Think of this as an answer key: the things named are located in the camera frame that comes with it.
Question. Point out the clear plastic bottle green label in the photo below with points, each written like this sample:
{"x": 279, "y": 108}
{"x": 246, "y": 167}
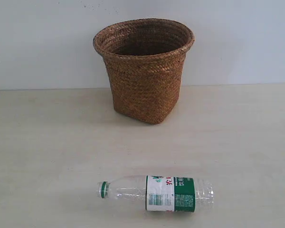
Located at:
{"x": 159, "y": 193}

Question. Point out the brown woven wicker basket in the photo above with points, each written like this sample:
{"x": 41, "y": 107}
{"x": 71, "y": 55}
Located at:
{"x": 144, "y": 61}

